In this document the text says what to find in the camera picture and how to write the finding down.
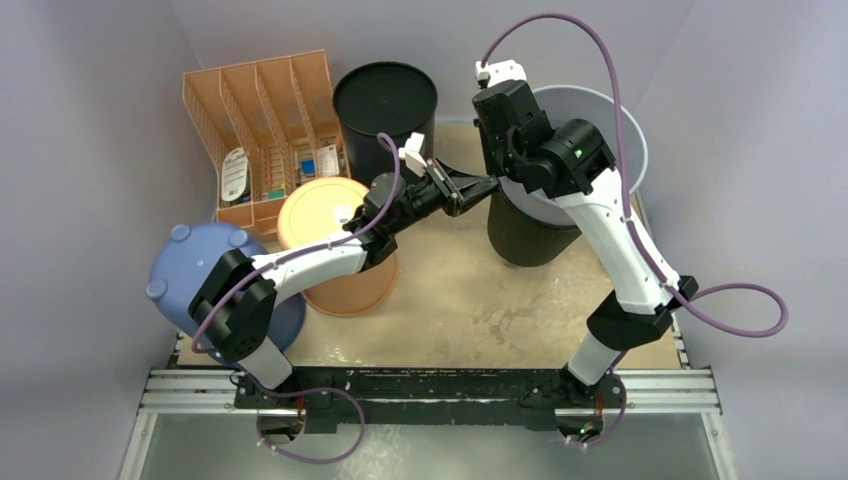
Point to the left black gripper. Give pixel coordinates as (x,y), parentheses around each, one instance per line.
(462,191)

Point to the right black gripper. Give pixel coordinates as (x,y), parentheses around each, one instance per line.
(494,157)

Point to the grey plastic bucket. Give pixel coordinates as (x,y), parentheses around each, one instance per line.
(563,103)

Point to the black ribbed bin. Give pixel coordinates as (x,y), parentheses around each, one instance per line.
(522,240)

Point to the dark navy cylindrical bin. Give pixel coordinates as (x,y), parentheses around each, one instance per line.
(383,97)

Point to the orange plastic bucket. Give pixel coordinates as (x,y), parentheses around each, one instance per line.
(317,210)

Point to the large blue plastic bucket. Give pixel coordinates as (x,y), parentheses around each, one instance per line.
(184,262)

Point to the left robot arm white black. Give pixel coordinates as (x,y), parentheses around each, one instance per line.
(234,305)

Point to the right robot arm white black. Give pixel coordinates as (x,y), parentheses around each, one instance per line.
(564,145)

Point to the small boxes in organizer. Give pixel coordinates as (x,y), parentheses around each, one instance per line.
(281,176)

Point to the orange plastic file organizer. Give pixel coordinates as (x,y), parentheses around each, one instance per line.
(284,102)

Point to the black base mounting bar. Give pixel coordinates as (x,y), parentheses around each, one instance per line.
(546,399)

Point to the white oval package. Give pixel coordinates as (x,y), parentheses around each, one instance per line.
(235,178)

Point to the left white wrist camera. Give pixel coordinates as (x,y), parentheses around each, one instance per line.
(412,154)

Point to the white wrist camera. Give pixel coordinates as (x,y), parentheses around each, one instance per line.
(412,154)
(490,74)

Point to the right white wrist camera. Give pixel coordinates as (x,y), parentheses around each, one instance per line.
(490,74)

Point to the aluminium frame rail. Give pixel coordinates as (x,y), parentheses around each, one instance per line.
(211,391)

